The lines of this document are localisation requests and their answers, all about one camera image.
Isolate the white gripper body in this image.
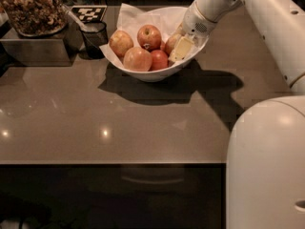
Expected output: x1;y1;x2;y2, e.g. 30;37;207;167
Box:
182;1;216;38

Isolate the red apple top centre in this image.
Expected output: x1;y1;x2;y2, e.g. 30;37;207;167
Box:
137;24;162;52

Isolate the steel box stand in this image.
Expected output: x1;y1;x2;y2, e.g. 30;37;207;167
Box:
0;22;83;67

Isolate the glass jar of granola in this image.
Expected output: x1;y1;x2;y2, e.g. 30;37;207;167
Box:
0;0;68;37

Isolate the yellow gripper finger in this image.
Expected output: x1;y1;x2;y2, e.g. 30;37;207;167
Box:
169;36;194;62
174;24;185;36

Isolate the small red apple front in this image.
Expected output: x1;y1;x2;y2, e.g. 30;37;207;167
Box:
151;50;168;71

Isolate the white paper liner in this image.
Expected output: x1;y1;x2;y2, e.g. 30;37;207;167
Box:
99;2;204;69

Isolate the white bowl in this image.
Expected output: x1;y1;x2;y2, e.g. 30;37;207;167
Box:
103;6;210;83

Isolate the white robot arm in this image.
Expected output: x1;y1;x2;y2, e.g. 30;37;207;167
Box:
173;0;305;229

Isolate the black mesh cup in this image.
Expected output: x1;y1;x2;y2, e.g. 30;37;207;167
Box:
80;21;108;59

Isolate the yellow-red apple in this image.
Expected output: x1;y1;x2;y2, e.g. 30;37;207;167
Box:
109;30;133;57
164;33;181;55

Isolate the black white fiducial marker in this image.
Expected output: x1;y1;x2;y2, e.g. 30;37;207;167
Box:
71;5;107;23

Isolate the large pink apple front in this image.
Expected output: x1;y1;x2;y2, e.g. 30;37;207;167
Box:
123;47;153;72

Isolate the white utensil in cup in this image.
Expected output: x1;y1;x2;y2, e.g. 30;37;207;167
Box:
62;4;87;31

